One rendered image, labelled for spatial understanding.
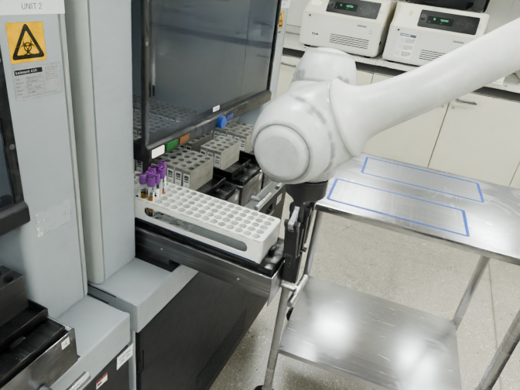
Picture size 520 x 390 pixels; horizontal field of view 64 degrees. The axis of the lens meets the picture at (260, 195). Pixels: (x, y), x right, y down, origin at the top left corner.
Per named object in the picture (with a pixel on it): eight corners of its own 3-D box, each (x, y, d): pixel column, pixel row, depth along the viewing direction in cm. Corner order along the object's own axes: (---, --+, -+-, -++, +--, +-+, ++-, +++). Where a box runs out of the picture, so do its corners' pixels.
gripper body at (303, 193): (296, 160, 79) (289, 203, 83) (280, 176, 72) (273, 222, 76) (334, 170, 77) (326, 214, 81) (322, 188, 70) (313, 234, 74)
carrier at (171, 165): (191, 171, 112) (193, 150, 109) (198, 173, 111) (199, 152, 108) (165, 186, 102) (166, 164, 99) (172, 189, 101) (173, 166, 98)
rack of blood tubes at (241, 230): (132, 221, 90) (131, 196, 87) (160, 203, 98) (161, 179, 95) (258, 268, 81) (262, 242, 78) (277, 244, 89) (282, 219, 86)
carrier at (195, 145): (206, 150, 125) (206, 131, 123) (211, 152, 125) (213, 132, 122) (184, 162, 116) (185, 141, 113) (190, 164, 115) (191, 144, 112)
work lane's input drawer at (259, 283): (11, 204, 102) (5, 170, 98) (56, 183, 114) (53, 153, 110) (288, 316, 80) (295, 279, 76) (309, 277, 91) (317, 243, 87)
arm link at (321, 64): (291, 128, 78) (270, 150, 66) (304, 39, 70) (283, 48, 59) (349, 140, 75) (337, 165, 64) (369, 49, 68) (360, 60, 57)
